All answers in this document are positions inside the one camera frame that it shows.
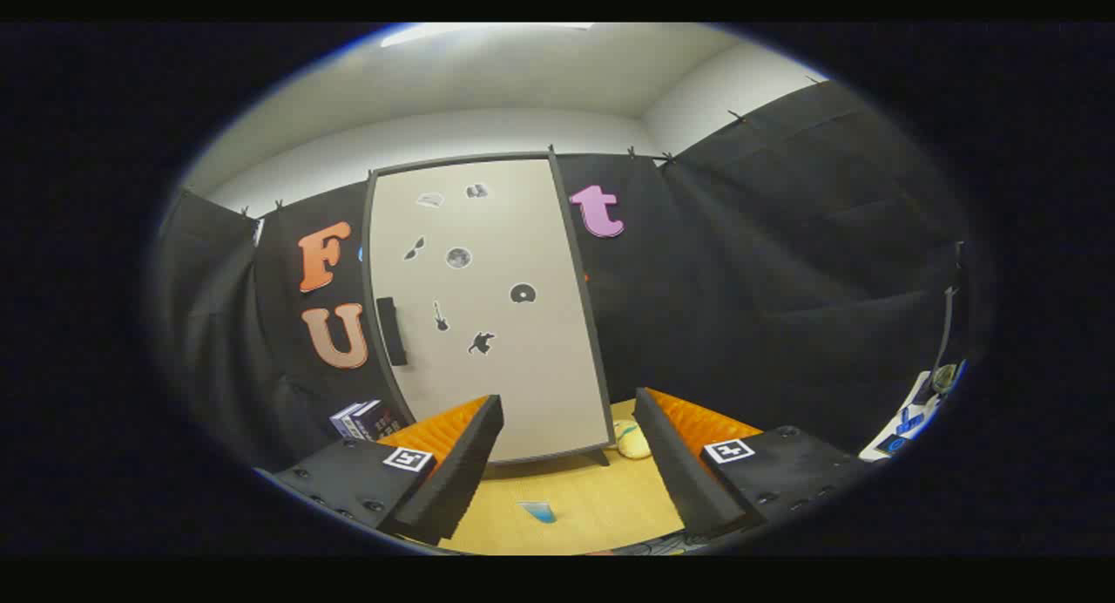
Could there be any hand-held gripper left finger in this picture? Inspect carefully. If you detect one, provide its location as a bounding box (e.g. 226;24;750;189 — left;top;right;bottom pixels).
272;394;506;547

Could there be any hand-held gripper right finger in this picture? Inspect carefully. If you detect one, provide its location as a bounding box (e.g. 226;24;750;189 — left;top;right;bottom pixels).
633;387;872;541

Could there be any beige cabinet door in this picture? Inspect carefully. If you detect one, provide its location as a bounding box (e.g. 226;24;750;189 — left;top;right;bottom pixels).
363;154;613;464

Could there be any yellow plush toy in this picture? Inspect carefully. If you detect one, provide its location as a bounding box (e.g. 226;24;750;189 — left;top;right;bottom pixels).
612;420;652;460

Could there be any grey cabinet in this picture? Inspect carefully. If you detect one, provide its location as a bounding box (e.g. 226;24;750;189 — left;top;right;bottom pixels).
360;148;618;480

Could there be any dark blue book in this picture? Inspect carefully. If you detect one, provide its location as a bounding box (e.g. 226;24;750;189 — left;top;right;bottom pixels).
353;400;406;442

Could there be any black backdrop cloth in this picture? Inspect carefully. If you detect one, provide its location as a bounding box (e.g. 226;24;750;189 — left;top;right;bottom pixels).
157;78;968;473

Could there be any white cluttered side table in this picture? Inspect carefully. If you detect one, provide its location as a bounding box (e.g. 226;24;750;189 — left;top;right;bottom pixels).
858;369;950;462

